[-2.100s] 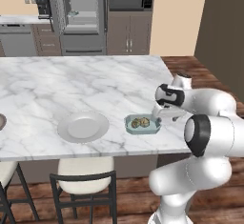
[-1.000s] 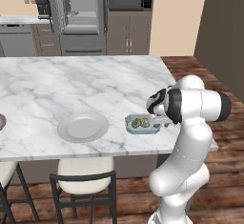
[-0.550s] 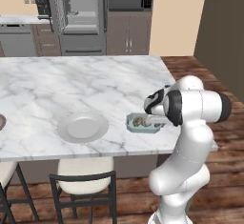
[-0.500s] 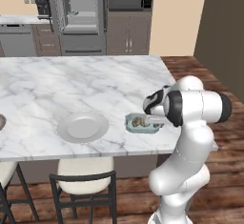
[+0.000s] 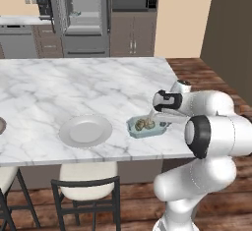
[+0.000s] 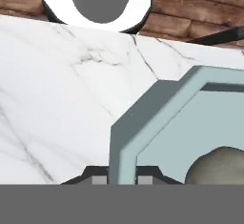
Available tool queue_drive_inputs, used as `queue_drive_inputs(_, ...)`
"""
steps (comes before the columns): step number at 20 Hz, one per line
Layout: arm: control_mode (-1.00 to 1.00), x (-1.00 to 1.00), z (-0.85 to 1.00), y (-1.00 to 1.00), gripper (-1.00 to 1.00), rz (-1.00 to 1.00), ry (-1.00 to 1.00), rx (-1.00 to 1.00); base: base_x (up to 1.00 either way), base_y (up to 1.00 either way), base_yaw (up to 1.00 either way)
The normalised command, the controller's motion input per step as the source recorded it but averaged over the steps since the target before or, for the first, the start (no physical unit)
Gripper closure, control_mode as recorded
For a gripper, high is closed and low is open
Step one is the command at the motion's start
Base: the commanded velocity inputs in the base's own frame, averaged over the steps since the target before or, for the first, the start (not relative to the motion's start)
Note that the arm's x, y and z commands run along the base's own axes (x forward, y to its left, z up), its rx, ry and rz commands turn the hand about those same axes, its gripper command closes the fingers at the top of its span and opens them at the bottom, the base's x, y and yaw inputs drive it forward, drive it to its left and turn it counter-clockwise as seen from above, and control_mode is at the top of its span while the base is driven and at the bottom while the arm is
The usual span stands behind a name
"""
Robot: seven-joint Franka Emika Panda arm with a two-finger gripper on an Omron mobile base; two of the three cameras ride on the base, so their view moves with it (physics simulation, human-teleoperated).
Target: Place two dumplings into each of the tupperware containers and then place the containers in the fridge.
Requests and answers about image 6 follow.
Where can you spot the pale blue octagonal plate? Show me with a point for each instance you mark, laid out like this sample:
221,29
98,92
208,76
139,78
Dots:
178,123

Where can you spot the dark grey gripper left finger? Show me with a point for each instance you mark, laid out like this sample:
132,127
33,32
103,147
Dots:
95,174

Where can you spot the white round base with grey centre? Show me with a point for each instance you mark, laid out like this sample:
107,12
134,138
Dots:
95,2

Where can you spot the beige dumpling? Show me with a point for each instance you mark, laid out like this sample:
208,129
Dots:
219,167

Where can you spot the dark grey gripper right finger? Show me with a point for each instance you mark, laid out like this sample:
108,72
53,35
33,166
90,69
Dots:
149,173

